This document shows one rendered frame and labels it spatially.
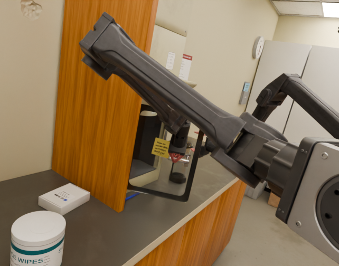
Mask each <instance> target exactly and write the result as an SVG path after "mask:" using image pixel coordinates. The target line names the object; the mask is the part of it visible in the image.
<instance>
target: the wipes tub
mask: <svg viewBox="0 0 339 266"><path fill-rule="evenodd" d="M65 225H66V222H65V219H64V217H63V216H62V215H60V214H58V213H56V212H51V211H36V212H32V213H28V214H25V215H23V216H21V217H20V218H18V219H17V220H16V221H15V222H14V223H13V225H12V229H11V259H10V266H61V264H62V255H63V246H64V236H65Z"/></svg>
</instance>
